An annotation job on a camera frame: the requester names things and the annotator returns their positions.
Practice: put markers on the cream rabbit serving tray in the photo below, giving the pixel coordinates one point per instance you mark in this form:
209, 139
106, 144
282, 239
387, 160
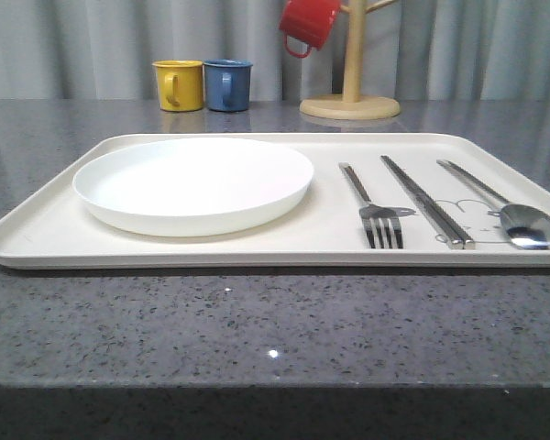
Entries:
52, 229

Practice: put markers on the stainless steel spoon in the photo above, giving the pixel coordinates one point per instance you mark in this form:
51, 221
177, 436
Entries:
525, 226

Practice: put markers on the blue enamel mug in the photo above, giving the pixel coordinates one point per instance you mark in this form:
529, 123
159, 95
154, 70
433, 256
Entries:
227, 84

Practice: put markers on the red enamel mug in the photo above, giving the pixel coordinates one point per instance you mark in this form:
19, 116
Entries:
308, 21

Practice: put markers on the grey curtain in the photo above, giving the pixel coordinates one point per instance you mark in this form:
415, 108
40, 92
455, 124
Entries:
413, 50

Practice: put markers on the wooden mug tree stand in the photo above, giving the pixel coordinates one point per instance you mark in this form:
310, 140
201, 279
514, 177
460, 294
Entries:
352, 104

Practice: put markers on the white round plate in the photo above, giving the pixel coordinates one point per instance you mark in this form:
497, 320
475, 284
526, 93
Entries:
194, 186

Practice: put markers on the yellow enamel mug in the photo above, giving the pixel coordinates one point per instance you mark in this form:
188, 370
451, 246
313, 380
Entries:
180, 85

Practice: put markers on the stainless steel fork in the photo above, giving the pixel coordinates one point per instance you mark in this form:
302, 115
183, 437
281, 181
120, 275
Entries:
382, 226

